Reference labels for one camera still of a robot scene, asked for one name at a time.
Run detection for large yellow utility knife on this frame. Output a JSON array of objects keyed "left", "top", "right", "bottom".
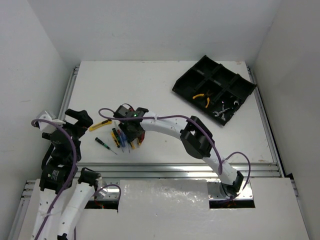
[{"left": 88, "top": 119, "right": 112, "bottom": 132}]

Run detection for red black folding saw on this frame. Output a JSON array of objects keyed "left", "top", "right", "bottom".
[{"left": 137, "top": 132, "right": 145, "bottom": 146}]

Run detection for yellow needle-nose pliers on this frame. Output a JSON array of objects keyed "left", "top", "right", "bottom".
[{"left": 192, "top": 90, "right": 213, "bottom": 109}]

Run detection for large silver open-end wrench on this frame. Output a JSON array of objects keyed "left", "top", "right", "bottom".
[{"left": 213, "top": 107, "right": 231, "bottom": 117}]

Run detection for blue red screwdriver large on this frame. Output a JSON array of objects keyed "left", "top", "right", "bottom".
[{"left": 120, "top": 131, "right": 127, "bottom": 142}]

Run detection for yellow combination pliers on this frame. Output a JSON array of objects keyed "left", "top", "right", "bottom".
[{"left": 128, "top": 138, "right": 142, "bottom": 150}]

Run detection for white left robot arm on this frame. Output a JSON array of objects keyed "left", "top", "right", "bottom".
[{"left": 31, "top": 109, "right": 101, "bottom": 240}]

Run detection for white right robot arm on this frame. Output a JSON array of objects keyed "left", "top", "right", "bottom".
[{"left": 119, "top": 114, "right": 244, "bottom": 199}]

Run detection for blue red screwdriver left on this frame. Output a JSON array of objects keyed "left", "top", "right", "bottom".
[{"left": 115, "top": 129, "right": 124, "bottom": 150}]

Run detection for Pro'sKit black green screwdriver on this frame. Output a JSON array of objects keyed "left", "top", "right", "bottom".
[{"left": 127, "top": 141, "right": 132, "bottom": 153}]

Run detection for small yellow utility knife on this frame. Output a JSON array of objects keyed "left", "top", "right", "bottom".
[{"left": 110, "top": 132, "right": 120, "bottom": 148}]

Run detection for black green precision screwdriver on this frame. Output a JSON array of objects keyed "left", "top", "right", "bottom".
[{"left": 94, "top": 137, "right": 117, "bottom": 155}]

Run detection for white front cover board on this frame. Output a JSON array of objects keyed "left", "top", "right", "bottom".
[{"left": 17, "top": 177, "right": 311, "bottom": 240}]

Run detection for black compartment tray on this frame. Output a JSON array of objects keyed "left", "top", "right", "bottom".
[{"left": 172, "top": 55, "right": 257, "bottom": 126}]

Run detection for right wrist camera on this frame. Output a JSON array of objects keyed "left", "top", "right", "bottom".
[{"left": 113, "top": 105, "right": 134, "bottom": 119}]

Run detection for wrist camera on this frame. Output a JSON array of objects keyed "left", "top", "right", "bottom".
[
  {"left": 36, "top": 110, "right": 66, "bottom": 134},
  {"left": 113, "top": 105, "right": 134, "bottom": 119}
]

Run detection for aluminium rail frame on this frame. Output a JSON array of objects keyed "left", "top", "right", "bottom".
[{"left": 7, "top": 63, "right": 301, "bottom": 240}]

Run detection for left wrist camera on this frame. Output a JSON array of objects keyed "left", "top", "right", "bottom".
[{"left": 36, "top": 110, "right": 66, "bottom": 134}]

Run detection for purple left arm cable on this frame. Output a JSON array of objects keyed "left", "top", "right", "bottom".
[{"left": 30, "top": 118, "right": 122, "bottom": 240}]

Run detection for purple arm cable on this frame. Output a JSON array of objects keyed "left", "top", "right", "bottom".
[
  {"left": 98, "top": 107, "right": 252, "bottom": 201},
  {"left": 30, "top": 118, "right": 122, "bottom": 240}
]

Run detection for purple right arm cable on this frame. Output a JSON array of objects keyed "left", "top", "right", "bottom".
[{"left": 98, "top": 107, "right": 252, "bottom": 201}]

